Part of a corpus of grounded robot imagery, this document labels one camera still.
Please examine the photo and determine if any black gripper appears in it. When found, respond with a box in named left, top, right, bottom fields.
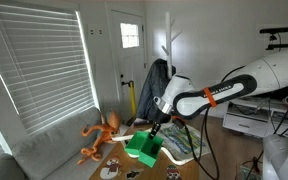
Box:
left=148, top=111, right=171, bottom=139

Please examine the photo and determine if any grey sofa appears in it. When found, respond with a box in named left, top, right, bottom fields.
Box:
left=0, top=107, right=112, bottom=180

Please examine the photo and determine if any yellow handled tool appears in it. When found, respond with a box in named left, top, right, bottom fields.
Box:
left=121, top=80, right=137, bottom=126

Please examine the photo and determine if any white coat rack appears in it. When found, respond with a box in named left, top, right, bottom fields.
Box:
left=161, top=12, right=181, bottom=79

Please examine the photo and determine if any white entry door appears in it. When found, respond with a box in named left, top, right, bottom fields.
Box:
left=112, top=10, right=144, bottom=122

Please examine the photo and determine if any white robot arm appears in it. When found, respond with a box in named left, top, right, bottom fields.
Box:
left=150, top=50, right=288, bottom=180

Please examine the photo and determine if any black camera on boom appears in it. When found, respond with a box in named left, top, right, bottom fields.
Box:
left=259, top=27, right=288, bottom=51

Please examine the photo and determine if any snowman sticker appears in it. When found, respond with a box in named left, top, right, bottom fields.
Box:
left=100, top=155, right=121, bottom=180

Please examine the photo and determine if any wooden coffee table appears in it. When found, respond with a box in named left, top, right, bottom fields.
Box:
left=88, top=117, right=202, bottom=180

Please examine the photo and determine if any orange octopus plush toy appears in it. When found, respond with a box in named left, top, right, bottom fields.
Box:
left=77, top=110, right=121, bottom=165

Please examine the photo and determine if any white window blind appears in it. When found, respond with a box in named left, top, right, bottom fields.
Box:
left=0, top=0, right=98, bottom=135

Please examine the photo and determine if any green plastic bowl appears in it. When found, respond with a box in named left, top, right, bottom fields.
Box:
left=124, top=131, right=163, bottom=167

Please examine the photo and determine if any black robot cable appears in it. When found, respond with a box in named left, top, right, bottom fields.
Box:
left=175, top=64, right=288, bottom=180

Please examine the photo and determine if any dark jacket on rack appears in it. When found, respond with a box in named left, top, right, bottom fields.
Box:
left=136, top=59, right=169, bottom=121

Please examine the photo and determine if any white tv stand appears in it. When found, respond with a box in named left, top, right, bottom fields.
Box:
left=223, top=97, right=288, bottom=138

